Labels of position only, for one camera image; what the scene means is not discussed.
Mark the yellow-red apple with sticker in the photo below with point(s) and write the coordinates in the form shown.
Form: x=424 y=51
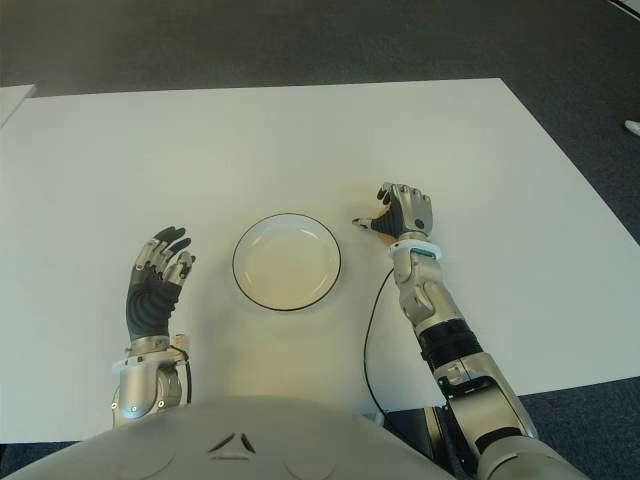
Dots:
x=382 y=214

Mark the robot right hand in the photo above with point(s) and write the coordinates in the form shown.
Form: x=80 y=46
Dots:
x=410 y=210

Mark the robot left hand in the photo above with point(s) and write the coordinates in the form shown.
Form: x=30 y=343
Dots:
x=147 y=305

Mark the robot right arm silver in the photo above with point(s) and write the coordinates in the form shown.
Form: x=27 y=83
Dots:
x=450 y=345

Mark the white plate black rim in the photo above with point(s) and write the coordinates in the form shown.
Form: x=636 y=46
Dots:
x=287 y=262

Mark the grey robot torso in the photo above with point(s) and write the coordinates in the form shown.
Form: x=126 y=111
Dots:
x=250 y=445

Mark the white object on floor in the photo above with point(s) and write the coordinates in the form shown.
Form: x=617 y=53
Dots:
x=633 y=126

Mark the white side table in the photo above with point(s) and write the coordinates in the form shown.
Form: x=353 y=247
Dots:
x=12 y=102

